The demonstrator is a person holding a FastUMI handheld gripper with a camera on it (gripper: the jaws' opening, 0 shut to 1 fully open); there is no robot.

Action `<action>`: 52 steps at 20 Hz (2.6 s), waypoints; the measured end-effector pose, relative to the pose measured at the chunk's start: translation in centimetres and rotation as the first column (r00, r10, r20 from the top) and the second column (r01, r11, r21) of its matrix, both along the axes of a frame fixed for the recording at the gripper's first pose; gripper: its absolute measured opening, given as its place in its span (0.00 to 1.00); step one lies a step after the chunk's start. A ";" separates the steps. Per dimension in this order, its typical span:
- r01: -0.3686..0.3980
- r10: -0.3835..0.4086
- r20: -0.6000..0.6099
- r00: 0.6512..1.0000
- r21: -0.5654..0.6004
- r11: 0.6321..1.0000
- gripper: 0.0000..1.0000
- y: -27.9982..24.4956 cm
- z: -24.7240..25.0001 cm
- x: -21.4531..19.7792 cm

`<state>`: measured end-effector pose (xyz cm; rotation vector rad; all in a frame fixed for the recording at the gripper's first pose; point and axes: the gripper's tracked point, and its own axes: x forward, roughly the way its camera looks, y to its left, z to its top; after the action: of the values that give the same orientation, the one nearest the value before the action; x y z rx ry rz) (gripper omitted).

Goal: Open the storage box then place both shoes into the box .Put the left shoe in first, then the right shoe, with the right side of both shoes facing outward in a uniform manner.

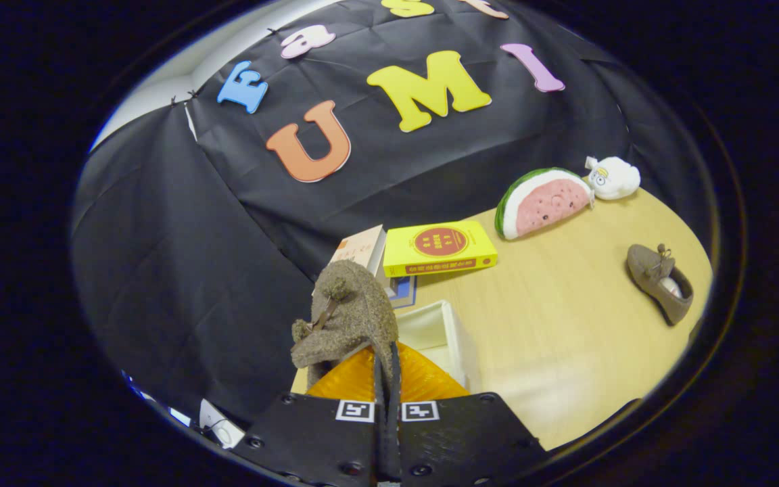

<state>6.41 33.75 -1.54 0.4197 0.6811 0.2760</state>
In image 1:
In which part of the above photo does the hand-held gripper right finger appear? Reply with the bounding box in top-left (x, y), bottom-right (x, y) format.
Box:
top-left (389, 342), bottom-right (549, 487)

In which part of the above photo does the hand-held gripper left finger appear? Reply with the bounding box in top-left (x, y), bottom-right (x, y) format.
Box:
top-left (231, 342), bottom-right (390, 487)

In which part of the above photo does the cream fabric storage box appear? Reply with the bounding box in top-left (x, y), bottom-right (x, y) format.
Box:
top-left (293, 300), bottom-right (481, 394)

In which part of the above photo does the brown fuzzy shoe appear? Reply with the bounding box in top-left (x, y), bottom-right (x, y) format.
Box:
top-left (290, 260), bottom-right (399, 390)
top-left (626, 243), bottom-right (694, 327)

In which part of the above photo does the white device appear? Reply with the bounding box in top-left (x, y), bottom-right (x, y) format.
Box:
top-left (199, 399), bottom-right (245, 449)

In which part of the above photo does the blue book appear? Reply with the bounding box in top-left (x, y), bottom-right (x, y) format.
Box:
top-left (386, 276), bottom-right (419, 310)

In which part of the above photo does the yellow book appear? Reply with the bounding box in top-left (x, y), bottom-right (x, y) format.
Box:
top-left (383, 221), bottom-right (498, 278)

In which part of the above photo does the beige book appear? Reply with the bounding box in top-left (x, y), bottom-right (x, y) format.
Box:
top-left (329, 225), bottom-right (387, 278)

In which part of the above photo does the watermelon slice plush toy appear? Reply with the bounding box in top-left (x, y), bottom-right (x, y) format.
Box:
top-left (494, 168), bottom-right (594, 241)

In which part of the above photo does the white plush toy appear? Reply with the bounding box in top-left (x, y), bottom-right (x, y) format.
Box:
top-left (584, 156), bottom-right (641, 201)

